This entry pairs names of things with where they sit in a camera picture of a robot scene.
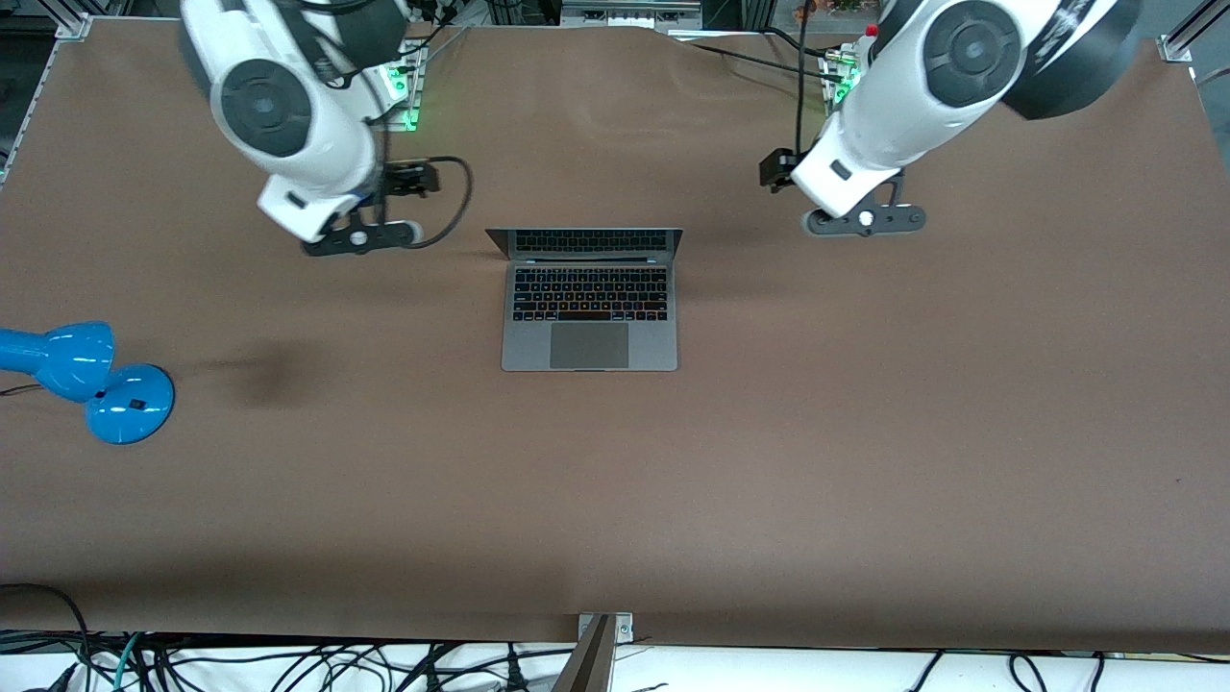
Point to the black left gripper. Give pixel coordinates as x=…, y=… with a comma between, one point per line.
x=776, y=167

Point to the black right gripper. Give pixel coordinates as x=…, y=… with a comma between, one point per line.
x=411, y=180

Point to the grey laptop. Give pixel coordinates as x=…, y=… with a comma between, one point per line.
x=588, y=346

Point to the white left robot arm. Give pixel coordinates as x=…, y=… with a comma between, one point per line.
x=922, y=86

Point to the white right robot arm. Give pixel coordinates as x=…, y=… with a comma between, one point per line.
x=279, y=106

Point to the grey equipment box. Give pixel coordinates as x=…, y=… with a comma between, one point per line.
x=629, y=14

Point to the blue desk lamp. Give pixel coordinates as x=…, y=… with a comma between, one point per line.
x=125, y=404

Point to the brown table cover sheet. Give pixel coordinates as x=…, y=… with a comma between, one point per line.
x=615, y=500

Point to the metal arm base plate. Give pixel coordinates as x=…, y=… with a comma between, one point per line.
x=417, y=106
x=828, y=86

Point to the aluminium table edge rail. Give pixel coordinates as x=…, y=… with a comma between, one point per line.
x=29, y=96

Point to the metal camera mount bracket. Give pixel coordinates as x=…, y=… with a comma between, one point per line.
x=625, y=630

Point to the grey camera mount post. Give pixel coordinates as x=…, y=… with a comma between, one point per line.
x=588, y=663

